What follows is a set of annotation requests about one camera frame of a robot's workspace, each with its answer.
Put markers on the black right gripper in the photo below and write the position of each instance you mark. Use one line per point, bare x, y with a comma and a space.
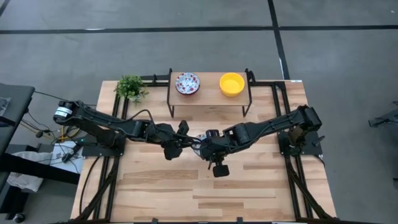
220, 144

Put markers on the black bench bar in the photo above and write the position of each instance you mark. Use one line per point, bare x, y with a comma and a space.
37, 169

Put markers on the red bowl with floral inside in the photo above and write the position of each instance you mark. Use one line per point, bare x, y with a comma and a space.
187, 83
199, 137

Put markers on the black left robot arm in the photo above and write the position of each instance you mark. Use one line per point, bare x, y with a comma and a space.
93, 119

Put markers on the small potted green plant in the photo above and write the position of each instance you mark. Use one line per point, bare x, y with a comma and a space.
130, 87

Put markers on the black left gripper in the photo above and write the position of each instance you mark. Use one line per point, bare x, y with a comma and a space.
166, 135

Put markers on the black side desk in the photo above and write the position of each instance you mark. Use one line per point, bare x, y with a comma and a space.
15, 99

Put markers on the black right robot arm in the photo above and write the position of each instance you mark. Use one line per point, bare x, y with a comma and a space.
273, 124

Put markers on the black aluminium table frame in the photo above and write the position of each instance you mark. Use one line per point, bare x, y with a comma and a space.
267, 83

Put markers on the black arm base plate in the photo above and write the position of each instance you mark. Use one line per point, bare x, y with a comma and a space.
311, 146
102, 151

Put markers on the white crumpled sheet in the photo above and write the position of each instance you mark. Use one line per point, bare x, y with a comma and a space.
25, 183

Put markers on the yellow plastic mini bowl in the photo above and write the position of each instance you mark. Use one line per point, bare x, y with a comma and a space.
231, 84

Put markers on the black caster wheel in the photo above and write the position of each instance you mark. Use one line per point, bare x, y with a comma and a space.
18, 217

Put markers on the black tripod stand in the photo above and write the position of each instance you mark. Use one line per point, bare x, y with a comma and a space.
385, 118

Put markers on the wooden shelf with black legs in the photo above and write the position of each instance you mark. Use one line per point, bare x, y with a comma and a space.
208, 99

